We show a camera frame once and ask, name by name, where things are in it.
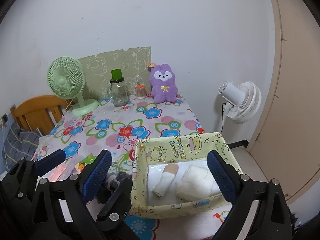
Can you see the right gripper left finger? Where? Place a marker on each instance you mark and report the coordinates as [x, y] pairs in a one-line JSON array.
[[59, 208]]

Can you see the glass jar green lid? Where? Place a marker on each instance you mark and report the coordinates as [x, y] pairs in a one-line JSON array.
[[117, 90]]

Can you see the folded white cloth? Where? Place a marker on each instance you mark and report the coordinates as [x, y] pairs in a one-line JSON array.
[[197, 183]]

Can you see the rolled white sock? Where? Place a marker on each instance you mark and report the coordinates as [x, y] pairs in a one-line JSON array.
[[168, 175]]

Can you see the floral tablecloth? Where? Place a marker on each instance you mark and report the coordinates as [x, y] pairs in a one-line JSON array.
[[118, 130]]

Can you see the green desk fan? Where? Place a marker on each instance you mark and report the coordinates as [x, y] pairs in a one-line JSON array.
[[66, 78]]

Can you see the white standing fan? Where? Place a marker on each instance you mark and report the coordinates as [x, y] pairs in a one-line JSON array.
[[242, 102]]

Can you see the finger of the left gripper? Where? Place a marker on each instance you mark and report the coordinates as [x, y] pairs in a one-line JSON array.
[[118, 205], [21, 180]]

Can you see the colourful cartoon snack bag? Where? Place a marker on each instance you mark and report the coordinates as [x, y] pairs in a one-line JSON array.
[[84, 162]]

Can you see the wall power socket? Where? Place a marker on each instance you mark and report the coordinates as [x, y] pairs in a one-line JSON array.
[[4, 119]]

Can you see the small jar orange lid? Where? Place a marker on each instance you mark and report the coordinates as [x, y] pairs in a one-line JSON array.
[[140, 91]]

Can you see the purple plush bunny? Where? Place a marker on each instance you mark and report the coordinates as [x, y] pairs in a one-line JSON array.
[[163, 86]]

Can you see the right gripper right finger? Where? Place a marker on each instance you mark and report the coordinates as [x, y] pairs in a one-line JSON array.
[[272, 218]]

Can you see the grey plaid pillow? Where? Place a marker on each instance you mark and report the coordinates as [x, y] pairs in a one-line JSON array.
[[18, 144]]

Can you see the beige door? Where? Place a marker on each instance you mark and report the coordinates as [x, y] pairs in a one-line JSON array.
[[285, 143]]

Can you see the green patterned wall board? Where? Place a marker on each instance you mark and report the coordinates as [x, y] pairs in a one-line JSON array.
[[133, 65]]

